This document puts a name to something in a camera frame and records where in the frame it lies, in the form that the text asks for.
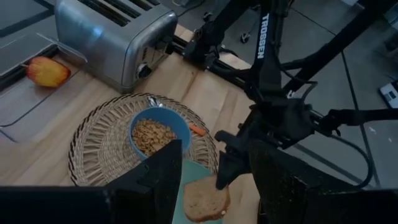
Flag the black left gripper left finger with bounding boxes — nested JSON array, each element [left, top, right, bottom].
[[107, 139, 183, 224]]

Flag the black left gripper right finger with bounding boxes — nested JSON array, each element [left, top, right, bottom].
[[248, 139, 352, 224]]

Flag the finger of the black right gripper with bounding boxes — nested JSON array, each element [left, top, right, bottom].
[[214, 130, 246, 150], [215, 151, 251, 190]]

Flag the metal spoon orange handle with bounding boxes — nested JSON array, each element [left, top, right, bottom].
[[146, 95, 206, 137]]

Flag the green plate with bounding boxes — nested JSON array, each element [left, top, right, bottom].
[[172, 159, 224, 224]]

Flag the brown bread slice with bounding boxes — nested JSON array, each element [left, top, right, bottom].
[[182, 174, 231, 223]]

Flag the blue bowl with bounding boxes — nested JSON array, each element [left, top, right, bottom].
[[128, 106, 192, 162]]

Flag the round woven placemat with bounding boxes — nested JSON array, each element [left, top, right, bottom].
[[67, 92, 219, 187]]

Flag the red yellow apple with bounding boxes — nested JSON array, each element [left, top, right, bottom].
[[21, 55, 72, 88]]

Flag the cereal pieces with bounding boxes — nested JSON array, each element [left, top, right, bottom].
[[131, 118, 177, 156]]

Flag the white device on floor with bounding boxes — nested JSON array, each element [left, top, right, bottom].
[[379, 81, 398, 109]]

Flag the silver four-slot toaster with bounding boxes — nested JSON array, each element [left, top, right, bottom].
[[54, 0, 178, 94]]

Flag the clear plastic container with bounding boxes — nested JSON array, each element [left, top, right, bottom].
[[0, 32, 88, 142]]

